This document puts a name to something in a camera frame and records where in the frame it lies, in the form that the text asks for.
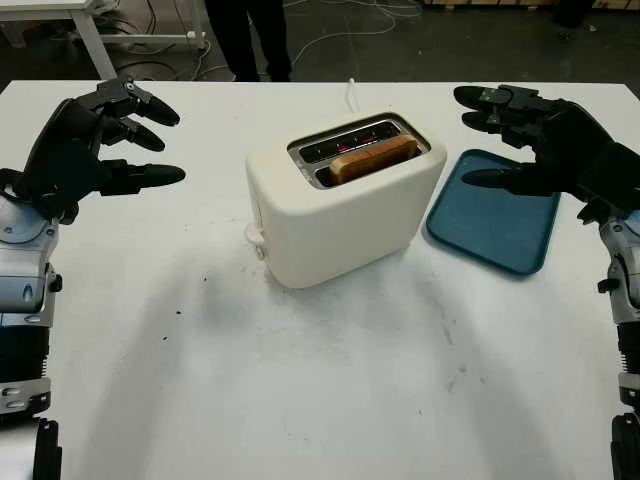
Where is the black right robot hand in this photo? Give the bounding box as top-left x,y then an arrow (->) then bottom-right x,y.
452,83 -> 631,224

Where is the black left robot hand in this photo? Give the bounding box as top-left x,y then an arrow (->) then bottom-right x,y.
9,77 -> 187,227

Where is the browned toast slice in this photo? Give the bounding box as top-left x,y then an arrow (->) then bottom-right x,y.
328,135 -> 418,184

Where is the person in black trousers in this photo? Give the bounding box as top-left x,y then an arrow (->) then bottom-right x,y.
209,0 -> 293,83
552,0 -> 596,29

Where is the cream white two-slot toaster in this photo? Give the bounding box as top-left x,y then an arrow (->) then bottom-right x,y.
243,110 -> 448,290

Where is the blue plastic tray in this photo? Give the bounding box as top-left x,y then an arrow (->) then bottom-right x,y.
425,148 -> 562,277

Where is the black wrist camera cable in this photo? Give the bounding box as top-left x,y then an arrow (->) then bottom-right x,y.
0,168 -> 31,201

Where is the white desk frame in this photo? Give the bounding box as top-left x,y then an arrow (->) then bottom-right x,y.
0,0 -> 207,81

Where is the white toaster power cord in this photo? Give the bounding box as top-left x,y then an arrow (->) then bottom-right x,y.
344,78 -> 361,115

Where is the white floor cable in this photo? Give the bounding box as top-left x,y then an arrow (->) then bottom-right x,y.
197,0 -> 436,81

